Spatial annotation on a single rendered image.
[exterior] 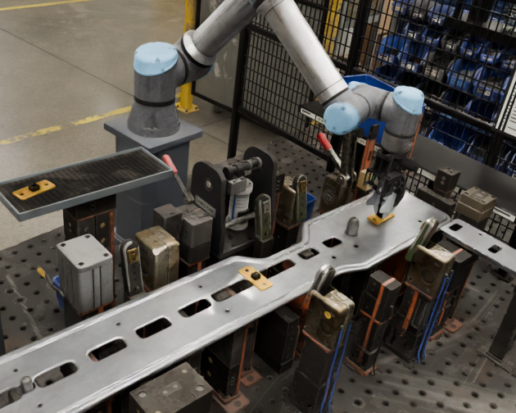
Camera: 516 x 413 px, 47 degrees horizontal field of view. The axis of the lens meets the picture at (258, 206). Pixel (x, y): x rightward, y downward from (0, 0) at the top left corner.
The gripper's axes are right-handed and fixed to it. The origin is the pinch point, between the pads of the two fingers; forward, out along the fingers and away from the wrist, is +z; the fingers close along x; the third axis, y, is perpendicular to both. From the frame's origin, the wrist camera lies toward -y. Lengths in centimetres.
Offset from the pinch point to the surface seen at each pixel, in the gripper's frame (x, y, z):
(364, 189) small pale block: -11.4, -6.2, 0.8
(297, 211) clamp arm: -13.6, 19.3, 0.9
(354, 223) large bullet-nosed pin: 0.9, 13.6, -1.6
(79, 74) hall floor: -373, -102, 104
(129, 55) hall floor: -399, -167, 104
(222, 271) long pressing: -6, 51, 2
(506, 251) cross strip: 29.1, -17.0, 2.4
